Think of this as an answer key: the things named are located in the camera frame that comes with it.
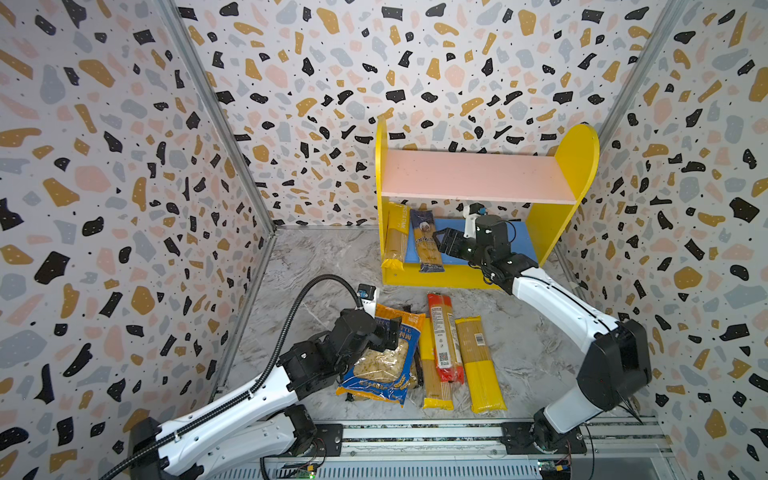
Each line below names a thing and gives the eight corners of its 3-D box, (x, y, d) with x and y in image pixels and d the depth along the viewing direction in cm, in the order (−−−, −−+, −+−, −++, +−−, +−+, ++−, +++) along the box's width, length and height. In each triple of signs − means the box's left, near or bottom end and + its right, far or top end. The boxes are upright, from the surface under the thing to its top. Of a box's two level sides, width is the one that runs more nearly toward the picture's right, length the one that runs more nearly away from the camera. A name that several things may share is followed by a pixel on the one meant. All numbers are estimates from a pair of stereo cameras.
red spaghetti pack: (432, 384, 84) (434, 379, 81) (427, 300, 102) (428, 293, 99) (463, 384, 84) (466, 379, 81) (453, 300, 102) (455, 293, 99)
